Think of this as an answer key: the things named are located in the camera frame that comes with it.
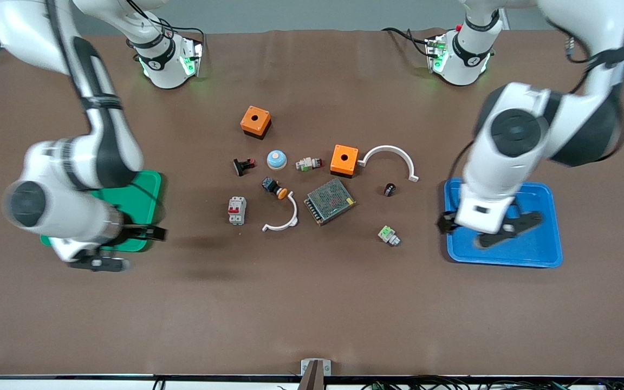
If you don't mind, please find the white red circuit breaker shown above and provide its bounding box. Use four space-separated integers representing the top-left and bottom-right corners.
227 196 247 225

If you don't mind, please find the blue plastic tray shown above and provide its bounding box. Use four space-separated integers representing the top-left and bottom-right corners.
444 178 563 268

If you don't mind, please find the green plastic tray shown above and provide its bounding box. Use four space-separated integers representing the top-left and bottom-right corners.
40 170 162 253

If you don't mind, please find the large white arc clamp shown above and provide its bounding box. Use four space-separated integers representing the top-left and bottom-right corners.
357 145 419 183

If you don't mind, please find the metal mesh power supply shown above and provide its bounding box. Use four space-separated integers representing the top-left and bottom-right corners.
304 178 356 226

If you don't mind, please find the orange box with black base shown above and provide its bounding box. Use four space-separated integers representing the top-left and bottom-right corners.
240 106 272 140
330 144 360 178

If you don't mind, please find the orange capped push button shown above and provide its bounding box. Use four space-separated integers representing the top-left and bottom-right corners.
261 177 289 200

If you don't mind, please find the small white arc clamp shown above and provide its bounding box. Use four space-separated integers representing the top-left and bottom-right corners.
262 194 299 232

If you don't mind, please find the green white small switch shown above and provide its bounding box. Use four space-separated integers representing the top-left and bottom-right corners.
378 225 401 247

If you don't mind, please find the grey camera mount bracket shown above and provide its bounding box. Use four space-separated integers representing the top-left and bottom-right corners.
297 359 332 390

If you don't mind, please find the black base cable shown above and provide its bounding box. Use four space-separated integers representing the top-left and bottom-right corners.
122 0 207 49
381 27 437 57

